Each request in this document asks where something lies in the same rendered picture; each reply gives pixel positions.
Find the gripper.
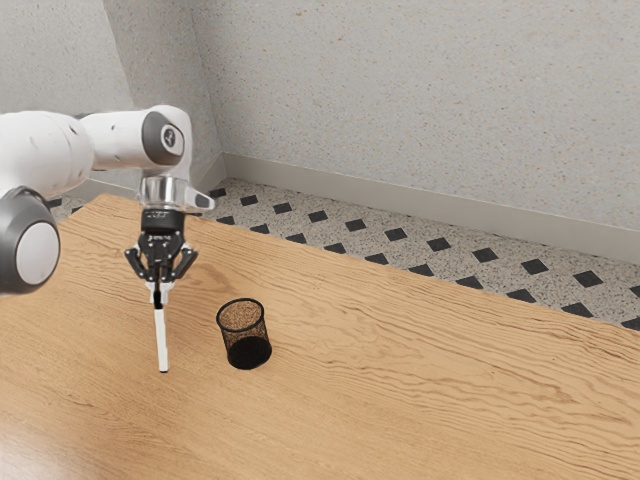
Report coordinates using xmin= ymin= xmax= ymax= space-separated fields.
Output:
xmin=123 ymin=209 xmax=199 ymax=306

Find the white pen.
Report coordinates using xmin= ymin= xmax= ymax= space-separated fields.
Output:
xmin=152 ymin=282 xmax=171 ymax=374

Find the black mesh pen holder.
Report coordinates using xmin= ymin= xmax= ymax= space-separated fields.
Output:
xmin=215 ymin=298 xmax=274 ymax=372

